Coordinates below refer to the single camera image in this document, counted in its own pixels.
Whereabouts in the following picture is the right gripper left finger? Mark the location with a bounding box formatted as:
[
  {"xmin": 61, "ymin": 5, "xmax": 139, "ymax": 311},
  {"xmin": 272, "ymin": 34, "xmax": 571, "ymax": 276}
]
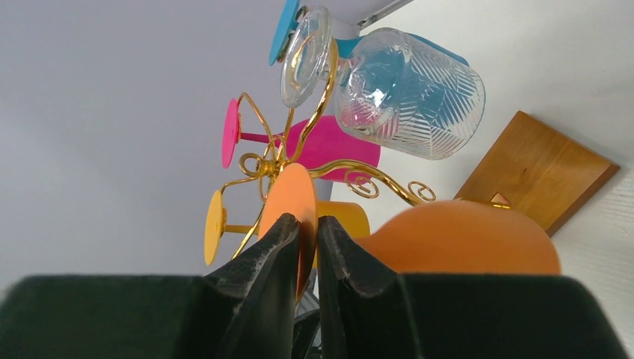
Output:
[{"xmin": 204, "ymin": 213, "xmax": 301, "ymax": 358}]

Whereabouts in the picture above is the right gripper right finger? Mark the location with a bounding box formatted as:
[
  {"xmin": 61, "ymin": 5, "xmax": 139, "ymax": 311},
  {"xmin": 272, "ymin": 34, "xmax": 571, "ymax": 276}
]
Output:
[{"xmin": 318, "ymin": 216, "xmax": 411, "ymax": 358}]

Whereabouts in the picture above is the orange wine glass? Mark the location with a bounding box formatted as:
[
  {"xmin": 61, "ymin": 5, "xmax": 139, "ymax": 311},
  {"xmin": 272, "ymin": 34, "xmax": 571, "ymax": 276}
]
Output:
[{"xmin": 258, "ymin": 164, "xmax": 562, "ymax": 295}]

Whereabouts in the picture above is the gold wire rack wooden base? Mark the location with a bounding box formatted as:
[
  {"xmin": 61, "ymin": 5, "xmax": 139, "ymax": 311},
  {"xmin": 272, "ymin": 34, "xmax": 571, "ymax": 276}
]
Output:
[{"xmin": 218, "ymin": 29, "xmax": 621, "ymax": 261}]

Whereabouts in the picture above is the yellow wine glass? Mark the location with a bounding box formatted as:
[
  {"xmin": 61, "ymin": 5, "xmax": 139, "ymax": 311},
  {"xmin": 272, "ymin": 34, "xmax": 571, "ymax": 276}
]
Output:
[{"xmin": 203, "ymin": 190, "xmax": 371, "ymax": 266}]

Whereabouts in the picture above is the magenta wine glass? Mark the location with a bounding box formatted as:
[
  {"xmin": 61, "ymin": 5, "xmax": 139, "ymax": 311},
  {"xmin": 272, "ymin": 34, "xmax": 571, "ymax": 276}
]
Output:
[{"xmin": 221, "ymin": 93, "xmax": 381, "ymax": 184}]

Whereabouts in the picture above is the clear patterned wine glass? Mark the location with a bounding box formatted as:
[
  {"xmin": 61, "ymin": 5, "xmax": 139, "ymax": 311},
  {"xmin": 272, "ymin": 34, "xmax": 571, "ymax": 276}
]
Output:
[{"xmin": 280, "ymin": 6, "xmax": 486, "ymax": 160}]

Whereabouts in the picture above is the blue wine glass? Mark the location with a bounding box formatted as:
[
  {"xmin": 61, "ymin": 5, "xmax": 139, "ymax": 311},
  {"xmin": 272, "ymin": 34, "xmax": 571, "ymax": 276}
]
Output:
[{"xmin": 268, "ymin": 0, "xmax": 470, "ymax": 68}]

